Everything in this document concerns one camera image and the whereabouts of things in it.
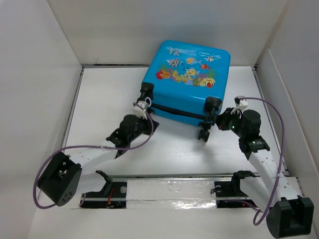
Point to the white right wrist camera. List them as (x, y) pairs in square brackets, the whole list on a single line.
[(241, 104)]

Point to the silver foil tape strip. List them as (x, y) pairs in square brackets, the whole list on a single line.
[(170, 194)]

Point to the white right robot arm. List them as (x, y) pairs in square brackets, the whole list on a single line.
[(286, 212)]

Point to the blue hard-shell suitcase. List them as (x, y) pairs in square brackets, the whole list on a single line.
[(187, 82)]

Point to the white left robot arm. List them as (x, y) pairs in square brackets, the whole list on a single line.
[(62, 175)]

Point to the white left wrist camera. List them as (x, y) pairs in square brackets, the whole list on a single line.
[(140, 108)]

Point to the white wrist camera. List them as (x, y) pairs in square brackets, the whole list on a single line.
[(241, 104), (140, 108)]

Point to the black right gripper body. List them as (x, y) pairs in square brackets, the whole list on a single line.
[(231, 122)]

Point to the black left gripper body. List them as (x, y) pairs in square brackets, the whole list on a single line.
[(142, 127)]

